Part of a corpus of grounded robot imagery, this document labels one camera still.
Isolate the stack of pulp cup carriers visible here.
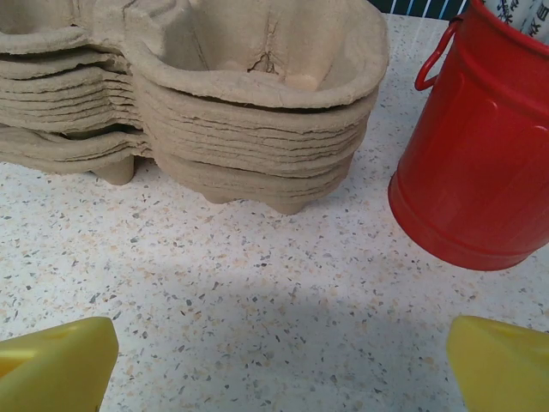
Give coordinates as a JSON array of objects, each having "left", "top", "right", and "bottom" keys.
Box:
[{"left": 0, "top": 40, "right": 375, "bottom": 216}]

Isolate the pulp cup carrier tray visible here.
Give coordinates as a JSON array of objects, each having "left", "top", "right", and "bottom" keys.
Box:
[{"left": 0, "top": 0, "right": 390, "bottom": 109}]

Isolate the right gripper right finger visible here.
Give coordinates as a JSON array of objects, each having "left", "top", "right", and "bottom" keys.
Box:
[{"left": 446, "top": 315, "right": 549, "bottom": 412}]

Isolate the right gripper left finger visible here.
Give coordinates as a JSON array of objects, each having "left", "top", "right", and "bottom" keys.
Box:
[{"left": 0, "top": 316, "right": 120, "bottom": 412}]

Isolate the red metal bucket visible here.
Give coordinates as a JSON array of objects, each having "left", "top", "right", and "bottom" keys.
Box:
[{"left": 388, "top": 0, "right": 549, "bottom": 273}]

